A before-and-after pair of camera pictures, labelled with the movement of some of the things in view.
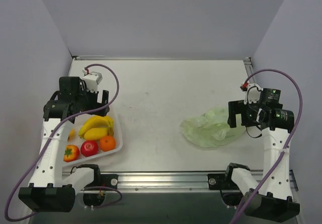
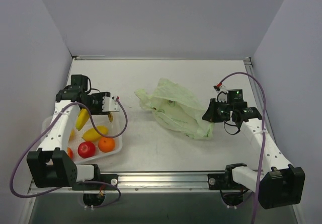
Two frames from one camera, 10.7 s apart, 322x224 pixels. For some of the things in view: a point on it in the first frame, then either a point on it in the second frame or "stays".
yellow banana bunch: [98, 122] to [83, 116]
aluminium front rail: [140, 182] stays
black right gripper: [236, 107] to [214, 111]
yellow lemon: [95, 133] stays
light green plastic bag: [210, 129] to [177, 109]
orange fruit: [107, 143] stays
